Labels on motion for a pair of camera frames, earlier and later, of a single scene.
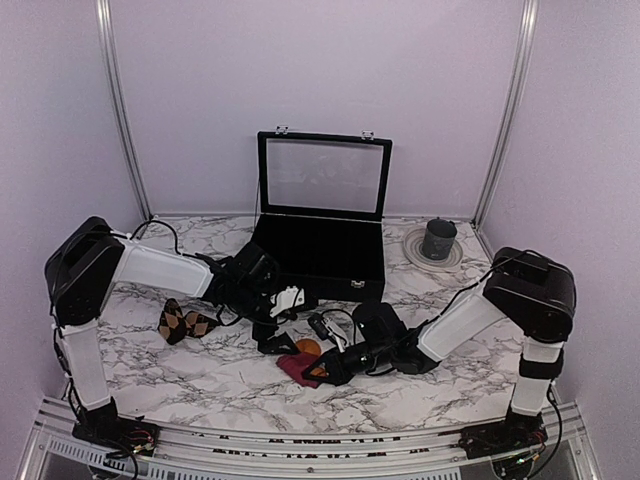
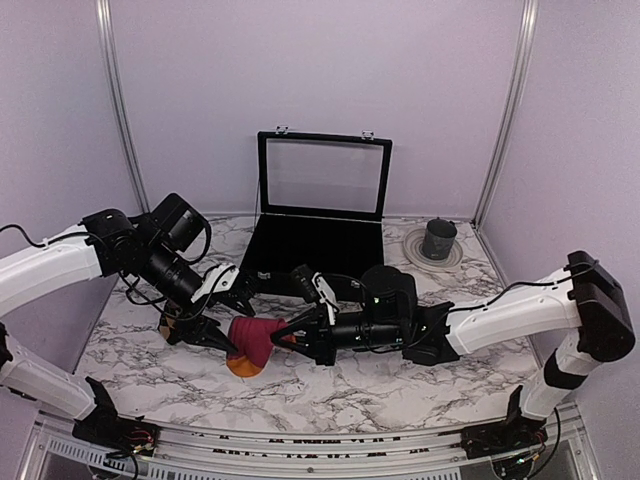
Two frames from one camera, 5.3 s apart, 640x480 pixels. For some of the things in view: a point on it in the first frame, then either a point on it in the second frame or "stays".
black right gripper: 339,371 to 317,325
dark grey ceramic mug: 438,238 stays
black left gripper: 269,345 to 196,332
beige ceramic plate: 413,244 stays
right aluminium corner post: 529,32 stays
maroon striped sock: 295,364 to 252,338
